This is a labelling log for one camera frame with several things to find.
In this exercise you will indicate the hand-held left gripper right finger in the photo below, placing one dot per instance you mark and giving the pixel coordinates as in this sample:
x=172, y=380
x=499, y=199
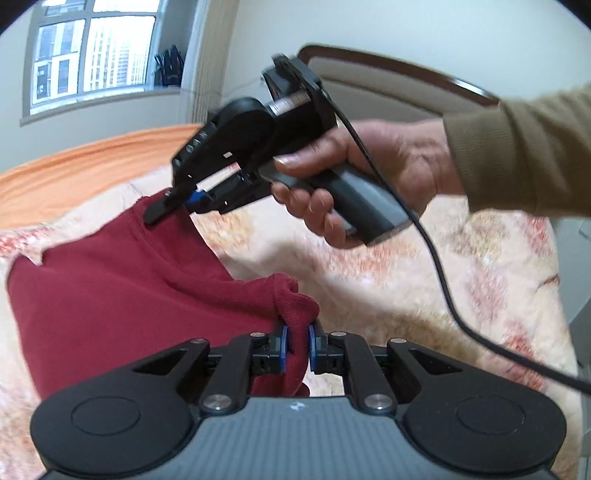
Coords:
x=312, y=349

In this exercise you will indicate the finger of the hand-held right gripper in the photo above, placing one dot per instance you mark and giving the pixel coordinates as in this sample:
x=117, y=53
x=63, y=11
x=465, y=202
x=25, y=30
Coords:
x=159, y=210
x=231, y=196

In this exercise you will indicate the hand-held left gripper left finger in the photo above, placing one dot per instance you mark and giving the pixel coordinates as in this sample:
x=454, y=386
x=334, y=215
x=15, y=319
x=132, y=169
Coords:
x=283, y=348

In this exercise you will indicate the dark red garment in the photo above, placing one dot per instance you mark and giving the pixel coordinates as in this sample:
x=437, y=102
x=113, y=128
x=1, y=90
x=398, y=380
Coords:
x=115, y=300

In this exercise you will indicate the person's right forearm olive sleeve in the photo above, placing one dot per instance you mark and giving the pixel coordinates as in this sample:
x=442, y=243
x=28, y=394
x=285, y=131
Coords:
x=521, y=147

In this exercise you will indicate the person's right hand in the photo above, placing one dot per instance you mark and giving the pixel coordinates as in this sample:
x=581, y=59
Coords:
x=397, y=152

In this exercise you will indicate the white curtain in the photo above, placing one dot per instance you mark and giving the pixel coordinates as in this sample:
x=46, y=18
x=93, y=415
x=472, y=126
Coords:
x=205, y=60

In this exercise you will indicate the dark slim objects cluster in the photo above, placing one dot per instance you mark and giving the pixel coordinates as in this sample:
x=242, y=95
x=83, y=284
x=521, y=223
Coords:
x=170, y=64

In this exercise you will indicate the cream floral patterned blanket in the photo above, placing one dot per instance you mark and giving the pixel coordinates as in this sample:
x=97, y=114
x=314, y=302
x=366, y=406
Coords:
x=392, y=286

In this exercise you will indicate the window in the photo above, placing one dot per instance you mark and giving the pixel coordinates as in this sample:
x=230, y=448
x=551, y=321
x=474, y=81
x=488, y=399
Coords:
x=115, y=50

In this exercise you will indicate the brown wooden padded headboard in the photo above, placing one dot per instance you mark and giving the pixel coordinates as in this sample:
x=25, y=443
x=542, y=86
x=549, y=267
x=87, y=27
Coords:
x=392, y=83

